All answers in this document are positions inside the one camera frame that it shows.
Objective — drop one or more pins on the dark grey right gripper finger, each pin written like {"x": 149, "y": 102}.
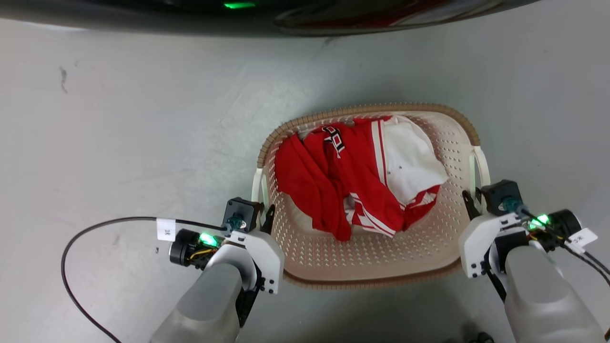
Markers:
{"x": 471, "y": 206}

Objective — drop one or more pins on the dark washing machine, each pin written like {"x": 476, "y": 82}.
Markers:
{"x": 143, "y": 12}

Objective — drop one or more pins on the beige perforated plastic laundry basket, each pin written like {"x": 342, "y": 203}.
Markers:
{"x": 371, "y": 257}

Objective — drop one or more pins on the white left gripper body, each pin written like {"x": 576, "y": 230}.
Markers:
{"x": 264, "y": 255}

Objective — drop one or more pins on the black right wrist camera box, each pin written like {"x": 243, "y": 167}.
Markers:
{"x": 500, "y": 195}

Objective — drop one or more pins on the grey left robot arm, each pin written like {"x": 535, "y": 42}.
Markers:
{"x": 209, "y": 300}

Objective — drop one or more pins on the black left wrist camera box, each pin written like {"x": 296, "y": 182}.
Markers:
{"x": 242, "y": 213}

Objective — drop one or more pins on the red and white sports jersey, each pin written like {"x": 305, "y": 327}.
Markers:
{"x": 329, "y": 176}

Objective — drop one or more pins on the white garment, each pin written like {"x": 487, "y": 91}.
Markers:
{"x": 410, "y": 162}

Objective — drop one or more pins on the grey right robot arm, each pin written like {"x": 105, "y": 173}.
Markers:
{"x": 543, "y": 295}

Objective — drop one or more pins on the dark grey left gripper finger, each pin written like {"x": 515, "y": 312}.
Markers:
{"x": 269, "y": 220}

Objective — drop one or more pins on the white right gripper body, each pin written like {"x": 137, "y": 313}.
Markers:
{"x": 474, "y": 243}

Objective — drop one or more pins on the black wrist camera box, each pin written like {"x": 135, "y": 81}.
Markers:
{"x": 500, "y": 195}
{"x": 242, "y": 213}

